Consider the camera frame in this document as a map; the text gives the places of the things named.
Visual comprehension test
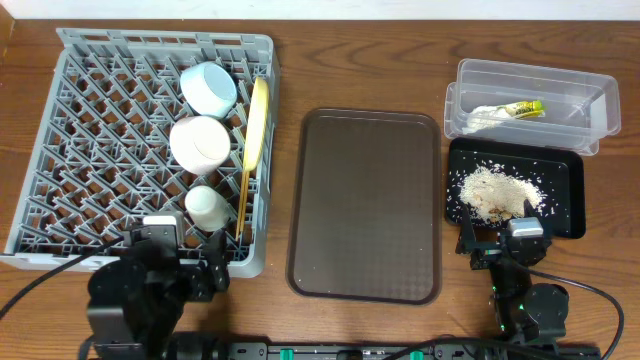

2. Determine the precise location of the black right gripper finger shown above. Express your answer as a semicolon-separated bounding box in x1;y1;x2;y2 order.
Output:
455;203;475;254
523;199;552;245

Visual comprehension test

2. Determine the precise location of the pile of rice scraps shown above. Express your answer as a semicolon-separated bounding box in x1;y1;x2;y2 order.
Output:
445;160;560;227

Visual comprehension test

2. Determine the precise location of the white cup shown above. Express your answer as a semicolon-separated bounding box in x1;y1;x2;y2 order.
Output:
185;185;230;232

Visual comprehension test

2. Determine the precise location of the green yellow snack wrapper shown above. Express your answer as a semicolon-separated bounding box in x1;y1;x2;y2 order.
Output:
503;100;545;119

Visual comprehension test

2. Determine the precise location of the white napkin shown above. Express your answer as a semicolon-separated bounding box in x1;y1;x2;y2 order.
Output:
462;106;511;135

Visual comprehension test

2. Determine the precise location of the wooden chopstick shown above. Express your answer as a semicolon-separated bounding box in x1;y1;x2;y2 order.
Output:
242;171;250;233
235;171;248;243

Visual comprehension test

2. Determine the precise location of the pink white bowl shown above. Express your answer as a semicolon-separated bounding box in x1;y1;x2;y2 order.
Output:
169;116;231;175

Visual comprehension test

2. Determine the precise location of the yellow plate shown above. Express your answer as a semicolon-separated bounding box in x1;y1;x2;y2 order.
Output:
243;77;269;172

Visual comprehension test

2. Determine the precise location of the light blue bowl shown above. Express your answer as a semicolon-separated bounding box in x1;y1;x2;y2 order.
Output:
180;62;237;119

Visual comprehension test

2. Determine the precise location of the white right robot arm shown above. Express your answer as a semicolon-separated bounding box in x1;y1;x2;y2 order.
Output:
459;201;569;351

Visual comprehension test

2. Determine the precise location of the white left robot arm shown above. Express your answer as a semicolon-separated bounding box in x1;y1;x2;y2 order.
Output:
78;211;267;359

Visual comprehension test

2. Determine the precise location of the black plastic tray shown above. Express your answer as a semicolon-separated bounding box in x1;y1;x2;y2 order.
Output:
446;138;586;239

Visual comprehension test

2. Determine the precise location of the brown serving tray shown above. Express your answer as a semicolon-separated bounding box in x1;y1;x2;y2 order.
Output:
286;108;442;305

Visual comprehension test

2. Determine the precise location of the clear plastic bin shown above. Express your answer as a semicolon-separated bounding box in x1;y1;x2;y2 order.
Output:
444;59;621;156

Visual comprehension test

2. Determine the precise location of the grey dish rack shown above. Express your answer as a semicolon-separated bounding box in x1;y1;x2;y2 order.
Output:
1;28;280;278

